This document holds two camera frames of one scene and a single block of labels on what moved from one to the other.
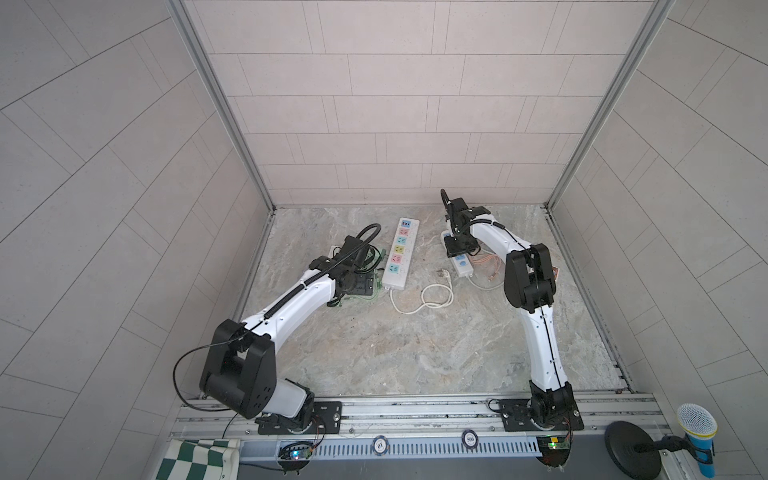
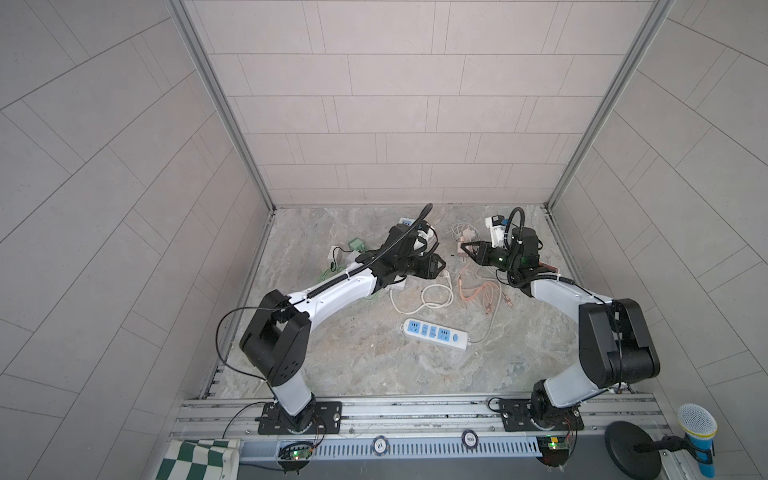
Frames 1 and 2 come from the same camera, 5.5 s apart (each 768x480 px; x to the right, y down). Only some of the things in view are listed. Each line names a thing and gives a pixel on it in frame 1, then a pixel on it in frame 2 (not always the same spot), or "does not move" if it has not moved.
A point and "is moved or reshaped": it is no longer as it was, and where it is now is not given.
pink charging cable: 475,257 is moved or reshaped
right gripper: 452,249 → 484,253
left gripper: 363,287 → 426,268
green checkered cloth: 200,459 does not move
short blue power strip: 461,264 → 435,333
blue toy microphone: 700,428 does not move
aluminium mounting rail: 421,418 does not move
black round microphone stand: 638,453 does not move
